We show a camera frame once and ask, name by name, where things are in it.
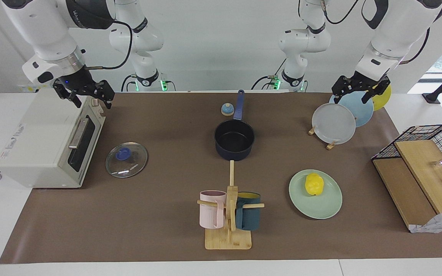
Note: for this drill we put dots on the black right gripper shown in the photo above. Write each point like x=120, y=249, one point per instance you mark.
x=79, y=82

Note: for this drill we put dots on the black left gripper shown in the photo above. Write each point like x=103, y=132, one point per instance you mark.
x=359, y=83

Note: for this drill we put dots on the glass lid blue knob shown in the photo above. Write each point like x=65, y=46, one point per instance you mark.
x=129, y=168

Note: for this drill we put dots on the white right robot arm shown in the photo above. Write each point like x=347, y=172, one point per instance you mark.
x=40, y=27

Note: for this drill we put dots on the light blue plate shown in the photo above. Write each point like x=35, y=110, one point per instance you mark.
x=361, y=111

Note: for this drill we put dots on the yellow plate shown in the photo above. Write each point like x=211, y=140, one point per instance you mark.
x=382, y=101

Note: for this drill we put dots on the grey plate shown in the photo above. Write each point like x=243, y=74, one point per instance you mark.
x=334, y=124

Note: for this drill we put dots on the wooden plate rack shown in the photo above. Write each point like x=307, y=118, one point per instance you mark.
x=331, y=145

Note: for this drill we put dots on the light green plate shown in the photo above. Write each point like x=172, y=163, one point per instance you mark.
x=320, y=207

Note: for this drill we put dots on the white socket box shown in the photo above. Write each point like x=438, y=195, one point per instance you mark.
x=27, y=88

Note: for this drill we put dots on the white toaster oven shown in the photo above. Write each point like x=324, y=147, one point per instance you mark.
x=33, y=145

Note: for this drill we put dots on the light wooden board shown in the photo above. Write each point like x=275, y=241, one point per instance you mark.
x=424, y=172

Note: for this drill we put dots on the brown wooden board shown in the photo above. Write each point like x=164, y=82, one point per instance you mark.
x=401, y=191

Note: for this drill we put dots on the small blue call bell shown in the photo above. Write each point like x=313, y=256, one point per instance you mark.
x=227, y=111

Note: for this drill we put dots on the dark blue saucepan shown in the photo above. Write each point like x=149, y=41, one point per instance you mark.
x=234, y=151

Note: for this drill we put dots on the brown table mat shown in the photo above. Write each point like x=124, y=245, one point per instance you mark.
x=148, y=230

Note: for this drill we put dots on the teal mug yellow inside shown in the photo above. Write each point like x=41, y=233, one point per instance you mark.
x=249, y=220

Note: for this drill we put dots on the pink mug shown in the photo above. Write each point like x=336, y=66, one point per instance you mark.
x=207, y=214

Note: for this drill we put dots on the wooden mug rack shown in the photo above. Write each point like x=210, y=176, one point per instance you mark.
x=228, y=241

